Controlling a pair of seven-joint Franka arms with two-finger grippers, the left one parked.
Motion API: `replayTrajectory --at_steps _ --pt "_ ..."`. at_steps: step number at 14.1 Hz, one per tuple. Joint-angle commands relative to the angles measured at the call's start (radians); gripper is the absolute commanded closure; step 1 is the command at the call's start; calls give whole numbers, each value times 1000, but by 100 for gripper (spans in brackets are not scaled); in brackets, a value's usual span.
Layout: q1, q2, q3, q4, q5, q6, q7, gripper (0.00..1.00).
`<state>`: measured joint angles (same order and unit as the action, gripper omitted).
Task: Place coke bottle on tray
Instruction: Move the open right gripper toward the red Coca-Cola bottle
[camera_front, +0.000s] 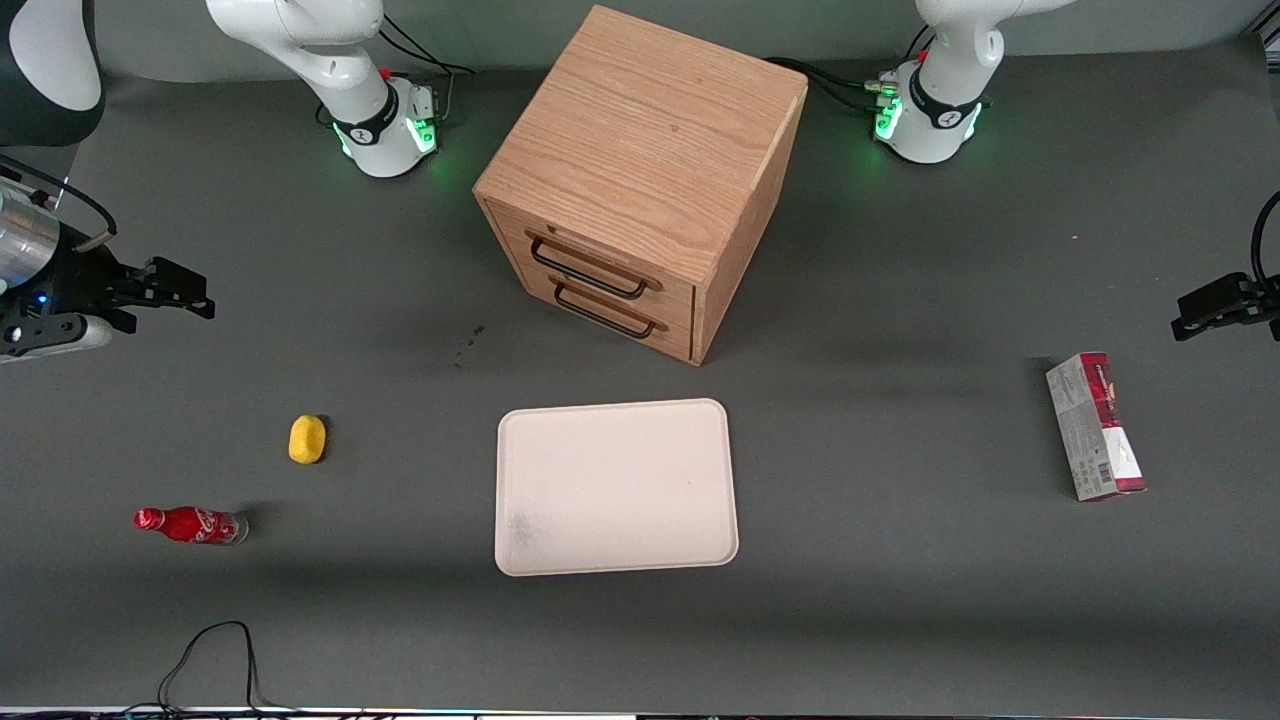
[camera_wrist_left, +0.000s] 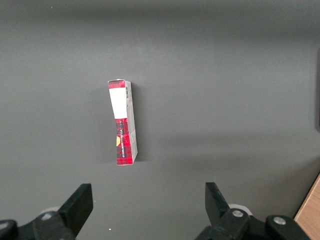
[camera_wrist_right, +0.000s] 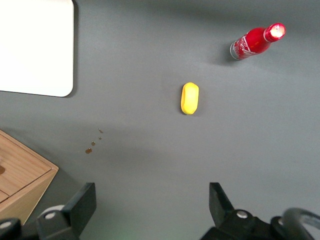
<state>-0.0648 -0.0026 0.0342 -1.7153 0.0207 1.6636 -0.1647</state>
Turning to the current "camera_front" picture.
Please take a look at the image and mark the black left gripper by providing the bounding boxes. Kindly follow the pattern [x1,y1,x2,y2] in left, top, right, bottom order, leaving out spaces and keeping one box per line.
[1171,272,1280,343]

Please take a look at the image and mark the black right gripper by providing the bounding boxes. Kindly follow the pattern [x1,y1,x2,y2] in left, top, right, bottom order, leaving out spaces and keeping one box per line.
[0,236,217,337]

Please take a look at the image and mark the red coke bottle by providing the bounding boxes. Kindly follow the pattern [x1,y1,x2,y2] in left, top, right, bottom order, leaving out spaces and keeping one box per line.
[133,505,250,547]

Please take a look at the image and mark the beige rectangular tray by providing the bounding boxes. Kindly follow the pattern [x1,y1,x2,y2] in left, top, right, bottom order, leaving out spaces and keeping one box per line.
[494,398,740,578]

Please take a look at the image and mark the red and grey carton box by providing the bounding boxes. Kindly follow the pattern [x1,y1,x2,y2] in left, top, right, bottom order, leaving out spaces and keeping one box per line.
[1045,351,1147,503]

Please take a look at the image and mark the yellow lemon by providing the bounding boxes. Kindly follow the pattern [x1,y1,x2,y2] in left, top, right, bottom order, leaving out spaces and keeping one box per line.
[288,414,328,465]

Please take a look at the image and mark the wooden drawer front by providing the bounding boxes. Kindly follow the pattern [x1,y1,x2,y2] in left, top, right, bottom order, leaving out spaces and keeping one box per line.
[487,200,699,313]
[518,268,697,363]

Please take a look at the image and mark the wooden drawer cabinet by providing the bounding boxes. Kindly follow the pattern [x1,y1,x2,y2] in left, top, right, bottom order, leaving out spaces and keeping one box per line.
[472,5,809,367]

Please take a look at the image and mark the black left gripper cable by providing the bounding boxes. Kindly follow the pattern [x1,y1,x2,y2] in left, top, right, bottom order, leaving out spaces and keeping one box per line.
[1251,190,1280,293]

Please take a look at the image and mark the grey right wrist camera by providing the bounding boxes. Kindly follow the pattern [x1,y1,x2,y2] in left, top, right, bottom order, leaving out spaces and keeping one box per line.
[0,315,114,364]

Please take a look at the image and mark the thin black looped cable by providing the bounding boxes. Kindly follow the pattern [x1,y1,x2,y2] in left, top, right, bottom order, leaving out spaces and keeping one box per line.
[125,620,301,720]

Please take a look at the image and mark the black right arm base cables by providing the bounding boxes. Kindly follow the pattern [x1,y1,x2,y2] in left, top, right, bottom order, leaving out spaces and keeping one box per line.
[378,12,478,127]

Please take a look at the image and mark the black arm base cables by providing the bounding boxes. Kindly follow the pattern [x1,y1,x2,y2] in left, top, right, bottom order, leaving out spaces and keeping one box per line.
[378,12,478,127]
[764,25,933,113]

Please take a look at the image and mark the black wire drawer handle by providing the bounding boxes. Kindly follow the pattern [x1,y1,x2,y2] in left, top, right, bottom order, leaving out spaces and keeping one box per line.
[549,277,669,340]
[526,231,664,301]

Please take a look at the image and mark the black left arm base cables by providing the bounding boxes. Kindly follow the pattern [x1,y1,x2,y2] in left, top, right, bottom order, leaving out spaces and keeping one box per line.
[764,25,933,113]

